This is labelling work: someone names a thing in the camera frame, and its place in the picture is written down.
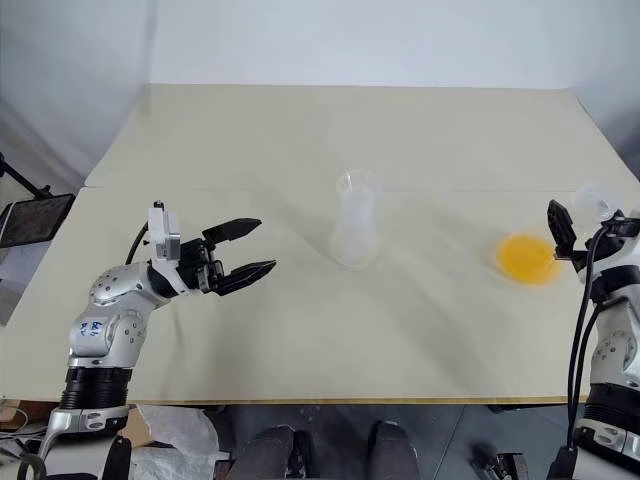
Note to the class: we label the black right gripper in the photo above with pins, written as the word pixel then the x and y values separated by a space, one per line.
pixel 580 252

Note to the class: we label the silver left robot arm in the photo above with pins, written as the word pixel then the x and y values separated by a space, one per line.
pixel 107 292

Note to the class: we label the black tablet screen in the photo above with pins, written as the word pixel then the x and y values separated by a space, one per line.
pixel 35 217

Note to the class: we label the dark rounded shape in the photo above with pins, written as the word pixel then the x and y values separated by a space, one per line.
pixel 395 450
pixel 272 452

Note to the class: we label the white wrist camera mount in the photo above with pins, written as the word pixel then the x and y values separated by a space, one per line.
pixel 162 232
pixel 620 252

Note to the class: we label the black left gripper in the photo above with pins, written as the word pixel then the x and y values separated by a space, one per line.
pixel 197 267

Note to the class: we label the brown cardboard piece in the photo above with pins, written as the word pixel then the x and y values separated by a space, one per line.
pixel 136 430

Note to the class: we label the translucent plastic bottle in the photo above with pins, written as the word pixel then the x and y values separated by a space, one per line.
pixel 356 230

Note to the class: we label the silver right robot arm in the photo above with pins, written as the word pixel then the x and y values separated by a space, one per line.
pixel 617 350

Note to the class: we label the small clear plastic cup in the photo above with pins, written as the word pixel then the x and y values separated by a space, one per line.
pixel 590 200

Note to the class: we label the white plastic bag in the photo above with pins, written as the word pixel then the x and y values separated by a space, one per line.
pixel 175 440

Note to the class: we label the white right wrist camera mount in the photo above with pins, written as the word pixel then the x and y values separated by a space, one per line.
pixel 620 252

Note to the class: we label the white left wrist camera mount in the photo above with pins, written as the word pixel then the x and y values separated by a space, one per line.
pixel 162 232

